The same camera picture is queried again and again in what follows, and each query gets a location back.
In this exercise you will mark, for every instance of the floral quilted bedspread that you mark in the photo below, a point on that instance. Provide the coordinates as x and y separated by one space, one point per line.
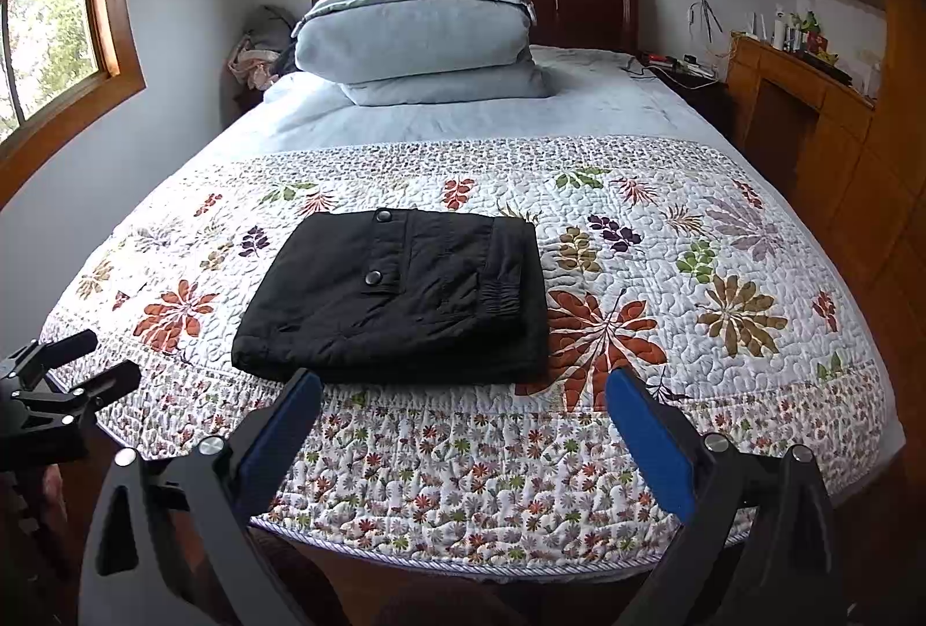
651 380

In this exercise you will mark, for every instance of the dark wooden headboard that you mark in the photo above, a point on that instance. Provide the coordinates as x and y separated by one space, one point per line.
586 4

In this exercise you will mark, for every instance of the wooden desk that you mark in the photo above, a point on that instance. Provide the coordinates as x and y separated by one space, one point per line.
817 149

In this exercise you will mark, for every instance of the dark bedside table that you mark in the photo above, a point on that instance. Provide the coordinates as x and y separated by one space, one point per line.
687 83

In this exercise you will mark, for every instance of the light blue pillow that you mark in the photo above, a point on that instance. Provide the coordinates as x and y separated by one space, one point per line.
463 87

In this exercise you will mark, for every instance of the heap of clothes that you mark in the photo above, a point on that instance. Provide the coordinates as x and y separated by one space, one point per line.
260 47

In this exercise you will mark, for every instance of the folded grey-blue blanket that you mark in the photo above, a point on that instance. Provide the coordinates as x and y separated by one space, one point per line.
412 26

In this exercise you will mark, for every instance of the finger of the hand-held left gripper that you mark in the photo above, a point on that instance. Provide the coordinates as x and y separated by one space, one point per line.
108 380
65 345

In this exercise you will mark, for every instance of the white bottle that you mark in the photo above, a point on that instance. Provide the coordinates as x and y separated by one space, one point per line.
780 27

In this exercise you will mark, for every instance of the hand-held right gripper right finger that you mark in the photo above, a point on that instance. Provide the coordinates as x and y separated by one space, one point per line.
651 445

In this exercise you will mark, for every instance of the black pants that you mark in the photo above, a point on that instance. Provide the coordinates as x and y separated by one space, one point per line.
391 300

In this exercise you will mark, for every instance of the wooden-framed side window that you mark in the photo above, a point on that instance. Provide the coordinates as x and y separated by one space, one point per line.
50 33

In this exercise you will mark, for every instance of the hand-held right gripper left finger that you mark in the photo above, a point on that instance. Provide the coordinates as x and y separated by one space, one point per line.
283 425

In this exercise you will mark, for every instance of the red and green packets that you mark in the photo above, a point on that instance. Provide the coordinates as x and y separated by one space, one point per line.
812 34

